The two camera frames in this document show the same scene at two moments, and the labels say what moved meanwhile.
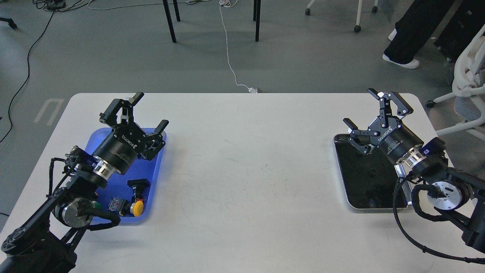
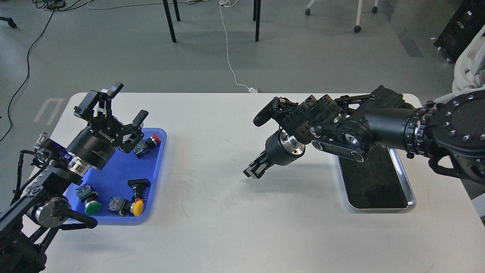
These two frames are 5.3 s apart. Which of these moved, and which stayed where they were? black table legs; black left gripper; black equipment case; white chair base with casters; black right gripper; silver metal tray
Moved: black left gripper; black right gripper
Stayed: black table legs; silver metal tray; black equipment case; white chair base with casters
